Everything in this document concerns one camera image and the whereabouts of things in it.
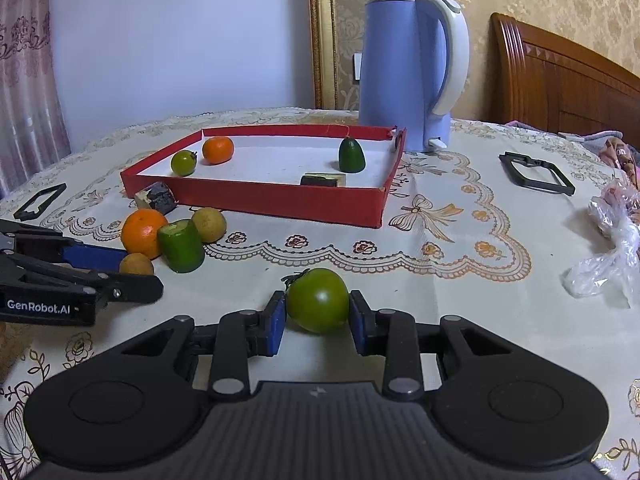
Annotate small green tomato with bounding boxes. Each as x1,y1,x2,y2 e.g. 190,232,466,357
170,149,198,177

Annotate pointed green cucumber end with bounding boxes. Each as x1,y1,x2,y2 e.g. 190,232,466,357
338,136,366,174

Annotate dark eggplant piece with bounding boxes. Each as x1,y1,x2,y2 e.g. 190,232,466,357
134,181,178,216
300,172,347,188

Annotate orange mandarin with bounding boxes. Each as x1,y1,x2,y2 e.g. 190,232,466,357
121,208,169,260
202,136,235,165

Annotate blue electric kettle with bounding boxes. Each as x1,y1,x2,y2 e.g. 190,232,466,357
357,0,471,153

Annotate large brown longan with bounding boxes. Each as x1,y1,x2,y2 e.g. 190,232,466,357
192,207,227,243

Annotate pink patterned curtain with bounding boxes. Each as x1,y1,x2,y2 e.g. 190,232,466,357
0,0,71,196

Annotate brown wooden headboard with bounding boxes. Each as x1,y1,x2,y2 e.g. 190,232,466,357
490,12,640,148

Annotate cut green cucumber piece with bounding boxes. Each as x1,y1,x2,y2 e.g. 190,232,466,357
157,219,206,274

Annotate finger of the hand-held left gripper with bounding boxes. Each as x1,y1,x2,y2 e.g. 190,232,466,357
0,252,164,306
0,219,128,273

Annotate black plastic bracket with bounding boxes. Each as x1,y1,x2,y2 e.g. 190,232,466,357
499,151,576,196
13,182,67,221

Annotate large green tomato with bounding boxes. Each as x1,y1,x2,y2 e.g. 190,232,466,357
281,268,350,335

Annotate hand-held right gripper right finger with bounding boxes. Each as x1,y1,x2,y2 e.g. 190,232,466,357
349,290,518,401

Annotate clear plastic bag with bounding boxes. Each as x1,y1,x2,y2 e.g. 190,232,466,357
564,179,640,307

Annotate pink patterned bedding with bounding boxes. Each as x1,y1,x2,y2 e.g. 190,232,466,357
502,120,640,171

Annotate cream floral lace tablecloth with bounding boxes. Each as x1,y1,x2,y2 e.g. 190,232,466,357
0,107,640,480

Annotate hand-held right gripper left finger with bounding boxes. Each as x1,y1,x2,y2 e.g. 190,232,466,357
122,291,287,400

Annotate small brown longan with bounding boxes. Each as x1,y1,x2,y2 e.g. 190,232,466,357
119,252,155,276

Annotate gold wall frame moulding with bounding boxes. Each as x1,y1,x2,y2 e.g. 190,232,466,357
306,0,438,111

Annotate red cardboard box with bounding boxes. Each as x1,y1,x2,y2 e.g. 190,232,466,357
120,124,407,229

